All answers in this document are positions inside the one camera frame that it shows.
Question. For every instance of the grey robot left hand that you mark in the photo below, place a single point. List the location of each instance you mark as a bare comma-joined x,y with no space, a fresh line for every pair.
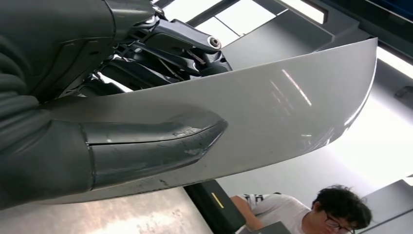
64,42

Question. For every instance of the person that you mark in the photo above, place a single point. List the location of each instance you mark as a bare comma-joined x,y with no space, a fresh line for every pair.
290,213

